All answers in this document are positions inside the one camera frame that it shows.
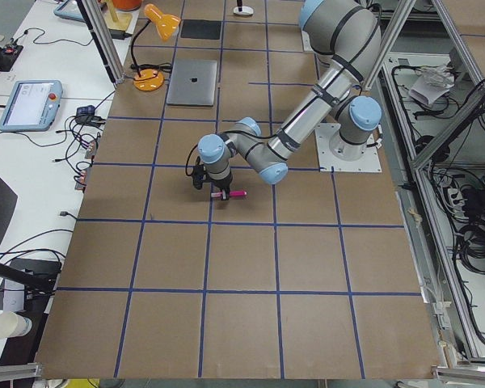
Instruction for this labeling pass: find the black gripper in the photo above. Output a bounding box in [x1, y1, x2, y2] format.
[192, 164, 233, 200]

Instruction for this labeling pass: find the pink marker pen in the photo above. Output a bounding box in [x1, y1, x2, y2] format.
[210, 190, 247, 200]

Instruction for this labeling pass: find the black mousepad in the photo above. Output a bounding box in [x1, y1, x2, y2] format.
[180, 19, 221, 40]

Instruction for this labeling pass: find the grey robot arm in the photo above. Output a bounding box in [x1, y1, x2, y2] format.
[189, 1, 381, 200]

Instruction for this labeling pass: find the silver laptop notebook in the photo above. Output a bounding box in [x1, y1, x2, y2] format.
[167, 58, 217, 107]

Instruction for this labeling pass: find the orange desk lamp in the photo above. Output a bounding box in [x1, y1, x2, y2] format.
[129, 3, 182, 91]

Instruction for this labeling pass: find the teach pendant tablet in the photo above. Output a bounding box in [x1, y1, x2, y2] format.
[0, 80, 63, 132]

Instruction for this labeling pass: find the paper cup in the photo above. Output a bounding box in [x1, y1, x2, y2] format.
[0, 311, 32, 340]

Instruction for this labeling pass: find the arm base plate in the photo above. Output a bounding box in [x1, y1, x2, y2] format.
[314, 123, 382, 173]

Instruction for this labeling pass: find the aluminium frame post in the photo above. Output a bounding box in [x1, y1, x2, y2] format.
[77, 0, 124, 85]

